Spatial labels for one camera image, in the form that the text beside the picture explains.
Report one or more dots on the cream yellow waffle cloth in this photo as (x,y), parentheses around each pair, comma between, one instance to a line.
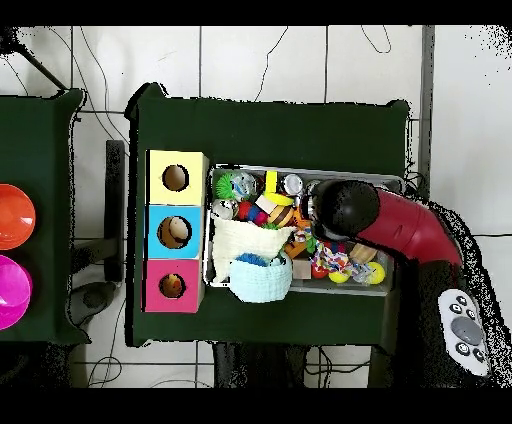
(240,238)

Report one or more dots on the blue spiky ball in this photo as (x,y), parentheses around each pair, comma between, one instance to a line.
(252,259)

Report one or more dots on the mint green waffle cloth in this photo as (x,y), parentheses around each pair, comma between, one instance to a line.
(260,282)

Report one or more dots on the colourful patterned cloth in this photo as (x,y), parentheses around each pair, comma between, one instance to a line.
(302,236)
(330,258)

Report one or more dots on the yellow plush duck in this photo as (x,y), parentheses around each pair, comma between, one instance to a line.
(172,286)

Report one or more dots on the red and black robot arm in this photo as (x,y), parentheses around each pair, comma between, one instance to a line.
(400,228)

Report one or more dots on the wooden box with three holes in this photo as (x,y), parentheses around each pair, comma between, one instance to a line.
(178,204)

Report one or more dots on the yellow plastic block toy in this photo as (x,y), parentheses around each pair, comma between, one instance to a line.
(273,186)

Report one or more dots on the green spiky ball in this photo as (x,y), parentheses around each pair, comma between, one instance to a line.
(226,186)

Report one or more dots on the silver metal can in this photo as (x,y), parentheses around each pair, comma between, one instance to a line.
(294,184)

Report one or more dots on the wooden cube block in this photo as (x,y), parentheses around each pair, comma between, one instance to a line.
(302,270)

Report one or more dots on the dark green table cloth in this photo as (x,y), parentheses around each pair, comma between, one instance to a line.
(40,160)
(272,128)

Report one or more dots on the orange plate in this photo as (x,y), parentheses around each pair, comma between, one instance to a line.
(14,216)

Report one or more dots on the magenta plate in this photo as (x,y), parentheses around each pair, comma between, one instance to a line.
(12,290)

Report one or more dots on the black tripod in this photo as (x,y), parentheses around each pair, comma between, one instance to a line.
(6,40)

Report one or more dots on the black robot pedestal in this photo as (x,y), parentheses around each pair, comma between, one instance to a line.
(264,368)

